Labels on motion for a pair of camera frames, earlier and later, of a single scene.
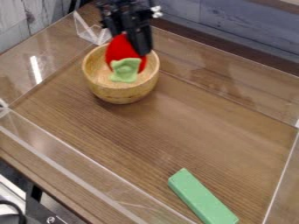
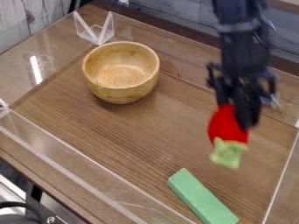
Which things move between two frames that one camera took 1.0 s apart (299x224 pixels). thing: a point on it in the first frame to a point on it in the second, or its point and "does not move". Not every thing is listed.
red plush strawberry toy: (119, 48) to (230, 139)
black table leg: (37, 192) does not move
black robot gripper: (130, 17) to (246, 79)
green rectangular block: (200, 200) does not move
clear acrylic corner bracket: (95, 34) does not move
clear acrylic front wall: (74, 179) does not move
